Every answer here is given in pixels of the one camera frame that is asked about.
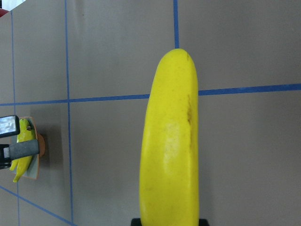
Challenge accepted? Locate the grey square plate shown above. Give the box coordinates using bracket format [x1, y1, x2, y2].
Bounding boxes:
[13, 117, 46, 179]

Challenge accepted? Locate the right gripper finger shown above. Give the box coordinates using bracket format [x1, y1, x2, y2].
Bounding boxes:
[130, 218, 210, 226]
[0, 139, 40, 169]
[0, 115, 19, 138]

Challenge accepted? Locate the yellow banana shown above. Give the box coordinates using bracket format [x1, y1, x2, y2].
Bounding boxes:
[10, 118, 36, 171]
[139, 48, 199, 226]
[11, 156, 32, 183]

